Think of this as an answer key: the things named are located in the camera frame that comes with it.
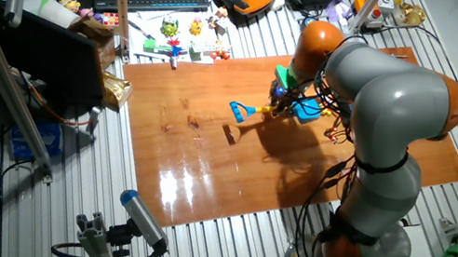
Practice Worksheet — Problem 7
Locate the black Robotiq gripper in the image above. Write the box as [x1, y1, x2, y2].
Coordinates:
[264, 80, 302, 122]

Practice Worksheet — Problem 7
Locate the green toy with white tag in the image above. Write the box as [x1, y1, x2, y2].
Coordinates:
[186, 36, 234, 69]

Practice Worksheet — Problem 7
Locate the gold foil bag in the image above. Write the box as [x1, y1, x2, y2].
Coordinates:
[98, 71, 136, 113]

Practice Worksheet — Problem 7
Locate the short aluminium profile post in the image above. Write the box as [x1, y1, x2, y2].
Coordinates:
[346, 0, 387, 41]

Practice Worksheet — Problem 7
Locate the orange cable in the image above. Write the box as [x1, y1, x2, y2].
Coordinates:
[4, 69, 99, 129]

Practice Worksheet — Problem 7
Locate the silver camera blue cap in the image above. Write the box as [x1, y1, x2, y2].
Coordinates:
[111, 187, 178, 256]

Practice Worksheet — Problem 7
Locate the silver cylinder webcam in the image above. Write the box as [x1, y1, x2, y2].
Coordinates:
[1, 0, 26, 29]

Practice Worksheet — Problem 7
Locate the dark pen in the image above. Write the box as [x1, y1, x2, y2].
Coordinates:
[125, 19, 158, 41]

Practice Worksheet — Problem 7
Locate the green frog toy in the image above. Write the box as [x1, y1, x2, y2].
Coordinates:
[158, 14, 182, 40]

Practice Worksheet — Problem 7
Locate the aluminium camera mount profile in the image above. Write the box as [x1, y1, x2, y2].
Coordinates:
[68, 208, 134, 257]

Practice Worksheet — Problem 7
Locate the black base cable bundle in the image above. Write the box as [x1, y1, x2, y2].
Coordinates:
[284, 114, 458, 257]

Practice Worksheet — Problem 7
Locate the small pink toy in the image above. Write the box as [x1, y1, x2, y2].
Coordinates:
[76, 6, 95, 20]

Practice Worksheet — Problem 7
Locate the clear purple plastic bag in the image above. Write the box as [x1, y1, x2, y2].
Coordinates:
[322, 0, 357, 28]

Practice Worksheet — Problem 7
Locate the brown wooden board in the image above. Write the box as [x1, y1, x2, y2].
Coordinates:
[96, 0, 458, 257]

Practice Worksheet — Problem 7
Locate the small yellow figure toy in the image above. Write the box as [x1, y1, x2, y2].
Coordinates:
[56, 0, 82, 14]

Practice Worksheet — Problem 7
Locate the red crab toy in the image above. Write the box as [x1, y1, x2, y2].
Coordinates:
[209, 46, 233, 63]

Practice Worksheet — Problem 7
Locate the green gripper adapter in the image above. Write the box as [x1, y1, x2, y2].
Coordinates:
[271, 63, 301, 92]

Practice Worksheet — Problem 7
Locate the small colourful cube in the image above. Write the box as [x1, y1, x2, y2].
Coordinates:
[100, 10, 122, 31]

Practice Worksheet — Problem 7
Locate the black wrist cable bundle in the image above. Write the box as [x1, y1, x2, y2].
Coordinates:
[302, 31, 378, 150]

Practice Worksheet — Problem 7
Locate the white button box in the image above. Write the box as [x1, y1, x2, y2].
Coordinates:
[374, 0, 397, 15]

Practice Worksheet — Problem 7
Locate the small orange object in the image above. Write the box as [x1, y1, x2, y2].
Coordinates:
[352, 0, 370, 15]

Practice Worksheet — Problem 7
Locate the brown monkey toy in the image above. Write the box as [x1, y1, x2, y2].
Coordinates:
[206, 4, 232, 34]

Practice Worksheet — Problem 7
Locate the green stick toy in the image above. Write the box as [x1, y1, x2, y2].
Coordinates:
[141, 36, 174, 57]

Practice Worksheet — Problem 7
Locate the black monitor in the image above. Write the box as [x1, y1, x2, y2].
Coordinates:
[0, 0, 121, 116]

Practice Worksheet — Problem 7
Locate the blue box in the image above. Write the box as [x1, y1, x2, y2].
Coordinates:
[6, 114, 68, 166]

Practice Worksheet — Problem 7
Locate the white paper sheet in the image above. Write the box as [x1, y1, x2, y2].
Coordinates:
[121, 2, 239, 73]

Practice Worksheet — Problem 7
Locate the yellow chick toy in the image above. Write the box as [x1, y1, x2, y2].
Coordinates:
[187, 15, 206, 38]

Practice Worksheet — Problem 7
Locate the blue yellow toy shovel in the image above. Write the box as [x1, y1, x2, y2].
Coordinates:
[225, 84, 325, 138]

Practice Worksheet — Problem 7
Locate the red emergency stop button box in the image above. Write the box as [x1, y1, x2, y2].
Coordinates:
[362, 6, 388, 33]

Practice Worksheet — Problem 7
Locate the blue red plane toy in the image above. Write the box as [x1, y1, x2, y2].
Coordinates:
[162, 36, 190, 70]

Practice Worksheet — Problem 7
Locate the gold shiny object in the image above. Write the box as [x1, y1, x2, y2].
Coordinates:
[391, 0, 429, 31]

